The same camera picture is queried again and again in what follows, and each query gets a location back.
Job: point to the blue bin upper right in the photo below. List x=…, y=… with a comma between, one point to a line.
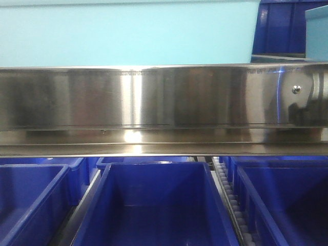
x=292, y=27

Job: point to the blue bin lower left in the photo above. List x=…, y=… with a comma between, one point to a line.
x=34, y=202

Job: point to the white roller track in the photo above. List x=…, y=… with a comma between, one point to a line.
x=231, y=204

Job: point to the blue bin rear left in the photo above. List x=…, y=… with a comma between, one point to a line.
x=78, y=175

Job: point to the blue bin lower right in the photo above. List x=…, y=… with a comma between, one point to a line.
x=284, y=205

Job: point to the blue bin rear centre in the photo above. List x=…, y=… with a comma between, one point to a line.
x=112, y=161

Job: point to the blue bin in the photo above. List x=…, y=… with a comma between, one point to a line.
x=34, y=202
x=156, y=204
x=292, y=27
x=112, y=161
x=78, y=175
x=284, y=205

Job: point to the stainless steel shelf beam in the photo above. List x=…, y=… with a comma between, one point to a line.
x=230, y=109

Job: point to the light teal plastic bin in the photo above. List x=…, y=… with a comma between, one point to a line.
x=126, y=33

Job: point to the blue bin lower centre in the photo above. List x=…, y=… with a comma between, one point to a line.
x=156, y=204

